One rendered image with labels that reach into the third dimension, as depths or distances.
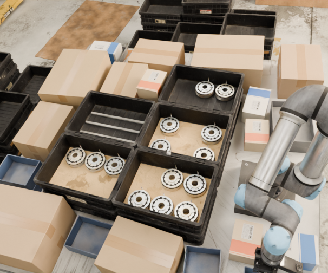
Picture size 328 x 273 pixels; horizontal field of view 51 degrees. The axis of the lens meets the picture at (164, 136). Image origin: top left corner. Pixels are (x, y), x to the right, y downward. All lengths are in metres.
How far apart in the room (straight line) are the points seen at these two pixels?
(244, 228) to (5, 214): 1.05
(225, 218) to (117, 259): 0.54
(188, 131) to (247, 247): 0.64
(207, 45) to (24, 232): 1.41
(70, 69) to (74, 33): 1.96
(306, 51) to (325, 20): 1.84
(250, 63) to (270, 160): 0.93
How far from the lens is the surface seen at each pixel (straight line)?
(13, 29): 4.61
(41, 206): 1.66
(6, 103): 2.84
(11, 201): 1.74
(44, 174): 1.75
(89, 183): 1.72
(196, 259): 1.61
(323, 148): 1.34
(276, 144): 1.21
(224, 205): 1.71
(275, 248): 1.15
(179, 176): 1.61
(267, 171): 1.21
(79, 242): 1.74
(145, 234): 1.50
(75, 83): 2.10
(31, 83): 3.09
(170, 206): 1.54
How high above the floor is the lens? 2.23
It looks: 52 degrees down
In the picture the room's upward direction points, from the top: 11 degrees counter-clockwise
